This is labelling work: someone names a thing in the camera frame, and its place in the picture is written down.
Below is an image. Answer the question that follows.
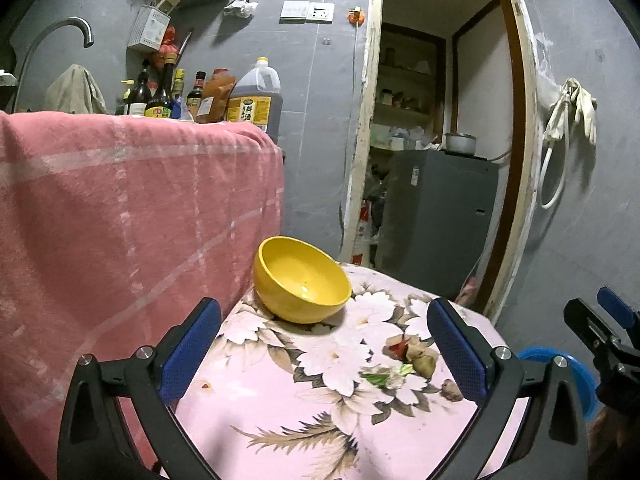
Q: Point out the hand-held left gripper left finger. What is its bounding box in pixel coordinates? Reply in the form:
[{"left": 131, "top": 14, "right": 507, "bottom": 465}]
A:
[{"left": 57, "top": 297, "right": 223, "bottom": 480}]

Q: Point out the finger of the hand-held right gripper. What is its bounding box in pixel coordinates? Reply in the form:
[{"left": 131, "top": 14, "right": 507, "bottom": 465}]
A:
[
  {"left": 596, "top": 287, "right": 640, "bottom": 333},
  {"left": 564, "top": 298, "right": 626, "bottom": 361}
]

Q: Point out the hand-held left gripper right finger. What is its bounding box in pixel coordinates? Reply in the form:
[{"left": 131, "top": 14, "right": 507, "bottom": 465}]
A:
[{"left": 426, "top": 297, "right": 590, "bottom": 480}]

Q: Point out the brown peel piece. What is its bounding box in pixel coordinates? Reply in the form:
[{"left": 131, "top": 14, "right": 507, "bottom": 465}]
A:
[
  {"left": 405, "top": 345, "right": 438, "bottom": 378},
  {"left": 440, "top": 379, "right": 466, "bottom": 403}
]

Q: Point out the blue plastic bucket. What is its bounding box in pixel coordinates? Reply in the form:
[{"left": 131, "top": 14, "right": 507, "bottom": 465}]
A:
[{"left": 517, "top": 346, "right": 599, "bottom": 422}]

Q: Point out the green and white wrapper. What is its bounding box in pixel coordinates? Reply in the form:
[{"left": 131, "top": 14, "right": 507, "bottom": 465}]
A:
[{"left": 362, "top": 365, "right": 416, "bottom": 388}]

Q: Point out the yellow bowl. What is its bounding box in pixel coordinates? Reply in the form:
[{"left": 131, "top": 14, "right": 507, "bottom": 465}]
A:
[{"left": 252, "top": 236, "right": 353, "bottom": 325}]

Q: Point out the grey refrigerator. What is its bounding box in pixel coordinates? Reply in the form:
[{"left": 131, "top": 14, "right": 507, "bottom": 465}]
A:
[{"left": 375, "top": 150, "right": 501, "bottom": 301}]

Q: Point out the pink plaid cloth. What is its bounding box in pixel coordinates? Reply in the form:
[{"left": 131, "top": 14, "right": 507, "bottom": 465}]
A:
[{"left": 0, "top": 110, "right": 286, "bottom": 480}]

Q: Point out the pink floral blanket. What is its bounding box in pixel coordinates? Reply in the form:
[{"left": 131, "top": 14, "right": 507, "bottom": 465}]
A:
[{"left": 160, "top": 262, "right": 531, "bottom": 480}]

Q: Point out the red and white plastic bag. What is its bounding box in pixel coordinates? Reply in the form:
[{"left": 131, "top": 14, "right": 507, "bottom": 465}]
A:
[{"left": 352, "top": 200, "right": 373, "bottom": 267}]

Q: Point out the cream rubber glove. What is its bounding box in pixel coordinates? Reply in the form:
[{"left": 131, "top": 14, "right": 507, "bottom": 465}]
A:
[
  {"left": 572, "top": 85, "right": 598, "bottom": 146},
  {"left": 544, "top": 78, "right": 576, "bottom": 143}
]

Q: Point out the metal pot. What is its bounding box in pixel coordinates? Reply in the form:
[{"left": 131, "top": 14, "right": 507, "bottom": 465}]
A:
[{"left": 444, "top": 132, "right": 477, "bottom": 157}]

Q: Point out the dark sauce bottle yellow label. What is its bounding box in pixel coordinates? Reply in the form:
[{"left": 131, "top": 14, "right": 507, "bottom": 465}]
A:
[{"left": 145, "top": 55, "right": 176, "bottom": 119}]

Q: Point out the orange sauce bottle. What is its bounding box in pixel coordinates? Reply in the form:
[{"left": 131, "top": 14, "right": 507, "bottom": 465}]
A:
[{"left": 196, "top": 68, "right": 237, "bottom": 124}]

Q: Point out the large cooking wine jug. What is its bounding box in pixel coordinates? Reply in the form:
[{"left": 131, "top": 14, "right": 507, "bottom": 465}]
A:
[{"left": 225, "top": 57, "right": 284, "bottom": 143}]

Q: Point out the dark sauce bottle white label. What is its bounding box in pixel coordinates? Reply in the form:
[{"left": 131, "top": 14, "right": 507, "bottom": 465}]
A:
[{"left": 124, "top": 60, "right": 153, "bottom": 117}]

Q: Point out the yellow-capped bottle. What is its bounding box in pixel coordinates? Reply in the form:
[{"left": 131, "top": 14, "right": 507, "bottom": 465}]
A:
[{"left": 170, "top": 67, "right": 186, "bottom": 111}]

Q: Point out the beige rag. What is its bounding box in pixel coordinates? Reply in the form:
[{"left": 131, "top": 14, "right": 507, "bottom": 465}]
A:
[{"left": 42, "top": 64, "right": 108, "bottom": 116}]

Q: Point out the wooden shelf unit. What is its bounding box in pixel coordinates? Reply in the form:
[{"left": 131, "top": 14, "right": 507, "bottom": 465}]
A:
[{"left": 370, "top": 25, "right": 448, "bottom": 151}]

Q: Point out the red mesh bag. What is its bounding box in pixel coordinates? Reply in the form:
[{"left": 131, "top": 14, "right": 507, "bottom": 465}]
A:
[{"left": 152, "top": 25, "right": 181, "bottom": 68}]

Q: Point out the metal utensil holder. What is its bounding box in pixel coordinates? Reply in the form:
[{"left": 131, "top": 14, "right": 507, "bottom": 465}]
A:
[{"left": 126, "top": 5, "right": 171, "bottom": 53}]

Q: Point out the steel faucet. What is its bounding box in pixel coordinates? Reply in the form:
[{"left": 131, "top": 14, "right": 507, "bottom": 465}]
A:
[{"left": 12, "top": 17, "right": 95, "bottom": 113}]

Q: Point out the white hose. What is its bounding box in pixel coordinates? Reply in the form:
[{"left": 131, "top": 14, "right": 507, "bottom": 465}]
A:
[{"left": 539, "top": 100, "right": 571, "bottom": 209}]

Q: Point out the wooden door frame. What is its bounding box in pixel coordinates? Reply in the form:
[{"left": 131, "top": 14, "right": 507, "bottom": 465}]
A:
[{"left": 340, "top": 0, "right": 543, "bottom": 323}]

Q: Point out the white wall switch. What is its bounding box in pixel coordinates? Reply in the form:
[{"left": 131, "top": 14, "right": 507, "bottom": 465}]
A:
[{"left": 280, "top": 1, "right": 308, "bottom": 23}]

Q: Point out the white wall socket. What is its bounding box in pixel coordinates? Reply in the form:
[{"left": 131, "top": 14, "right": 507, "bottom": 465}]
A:
[{"left": 306, "top": 2, "right": 335, "bottom": 24}]

